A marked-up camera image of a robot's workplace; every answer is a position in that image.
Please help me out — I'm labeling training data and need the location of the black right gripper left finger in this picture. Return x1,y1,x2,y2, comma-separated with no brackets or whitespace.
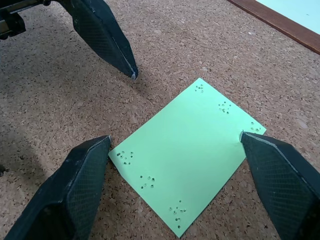
4,134,112,240

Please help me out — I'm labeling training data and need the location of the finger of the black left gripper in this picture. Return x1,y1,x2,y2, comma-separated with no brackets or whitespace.
63,0,139,81

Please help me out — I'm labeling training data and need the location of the wood-framed cork board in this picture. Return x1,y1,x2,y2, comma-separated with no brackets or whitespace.
0,0,320,240

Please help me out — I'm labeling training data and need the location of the green note with pinholes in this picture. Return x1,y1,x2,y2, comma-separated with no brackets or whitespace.
108,77,268,238

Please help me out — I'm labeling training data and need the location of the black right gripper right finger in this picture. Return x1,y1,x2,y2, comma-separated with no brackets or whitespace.
239,131,320,240

